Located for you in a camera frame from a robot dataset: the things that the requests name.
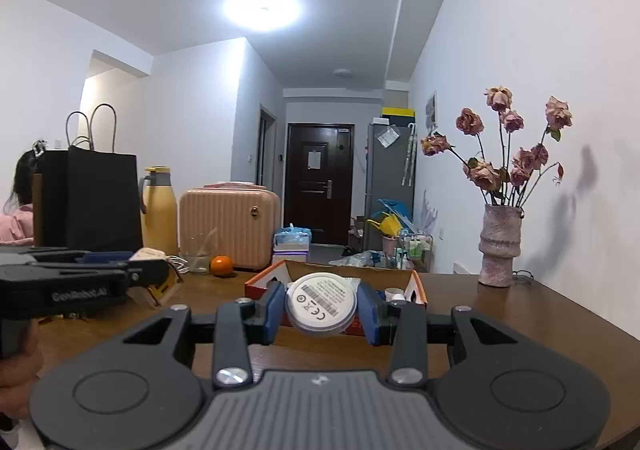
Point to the textured ceramic vase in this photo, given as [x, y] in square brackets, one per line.
[500, 245]

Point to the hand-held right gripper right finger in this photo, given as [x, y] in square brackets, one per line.
[367, 316]

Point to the orange fruit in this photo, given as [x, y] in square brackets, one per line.
[222, 265]

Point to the side room door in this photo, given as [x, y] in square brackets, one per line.
[266, 150]

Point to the black paper bag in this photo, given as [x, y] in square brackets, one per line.
[87, 200]

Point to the small rack with bottles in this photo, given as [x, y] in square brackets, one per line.
[415, 247]

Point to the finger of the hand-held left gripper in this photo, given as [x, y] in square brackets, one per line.
[147, 272]
[107, 257]

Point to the hanging folded umbrella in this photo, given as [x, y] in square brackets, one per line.
[410, 155]

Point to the pink ribbed suitcase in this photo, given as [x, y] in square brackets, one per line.
[230, 225]

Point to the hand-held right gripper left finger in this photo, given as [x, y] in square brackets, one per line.
[275, 312]

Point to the red cardboard box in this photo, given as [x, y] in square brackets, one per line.
[267, 282]

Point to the clear drinking glass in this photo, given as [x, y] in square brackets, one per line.
[197, 255]

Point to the yellow black tool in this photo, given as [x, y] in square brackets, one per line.
[162, 292]

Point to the grey refrigerator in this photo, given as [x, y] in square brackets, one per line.
[387, 175]

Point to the yellow box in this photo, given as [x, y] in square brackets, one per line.
[398, 115]

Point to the yellow blue plastic toy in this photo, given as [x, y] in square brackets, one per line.
[387, 222]

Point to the person's left hand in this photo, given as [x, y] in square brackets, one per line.
[15, 380]

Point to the round ceiling light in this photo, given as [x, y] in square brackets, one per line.
[261, 7]

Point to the blue purple tissue pack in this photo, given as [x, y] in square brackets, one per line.
[291, 242]

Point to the dried pink roses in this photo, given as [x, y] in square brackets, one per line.
[500, 165]

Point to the wall picture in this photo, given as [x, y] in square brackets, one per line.
[431, 111]

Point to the yellow thermos bottle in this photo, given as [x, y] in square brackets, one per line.
[159, 215]

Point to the white round device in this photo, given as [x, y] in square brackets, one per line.
[322, 302]

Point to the dark wooden door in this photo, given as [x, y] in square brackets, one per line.
[320, 185]

